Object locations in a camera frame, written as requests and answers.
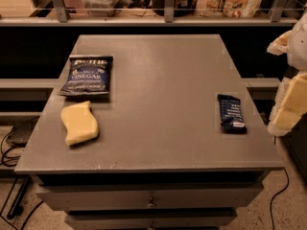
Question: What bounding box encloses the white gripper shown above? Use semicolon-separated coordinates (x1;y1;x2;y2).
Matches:
267;13;307;136

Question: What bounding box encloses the blue salt vinegar chip bag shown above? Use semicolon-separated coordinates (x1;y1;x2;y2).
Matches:
59;55;113;97

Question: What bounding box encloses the colourful snack bag on shelf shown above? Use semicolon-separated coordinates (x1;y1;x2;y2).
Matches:
199;0;262;18

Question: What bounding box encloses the dark blue snack bar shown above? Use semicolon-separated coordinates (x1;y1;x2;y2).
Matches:
217;94;248;134

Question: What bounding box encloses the grey drawer cabinet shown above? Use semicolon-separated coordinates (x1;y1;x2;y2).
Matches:
15;34;283;230

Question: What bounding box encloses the round drawer knob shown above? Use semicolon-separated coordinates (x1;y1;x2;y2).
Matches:
147;200;156;209

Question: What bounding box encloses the yellow wavy sponge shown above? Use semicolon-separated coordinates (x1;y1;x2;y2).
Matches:
60;101;99;146

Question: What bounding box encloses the black power adapter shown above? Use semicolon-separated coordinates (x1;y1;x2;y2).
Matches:
6;123;35;146

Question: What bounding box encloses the black cable on right floor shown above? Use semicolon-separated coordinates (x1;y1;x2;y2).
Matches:
269;168;290;230

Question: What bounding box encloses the metal shelf rail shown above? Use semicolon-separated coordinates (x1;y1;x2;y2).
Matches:
0;0;306;27

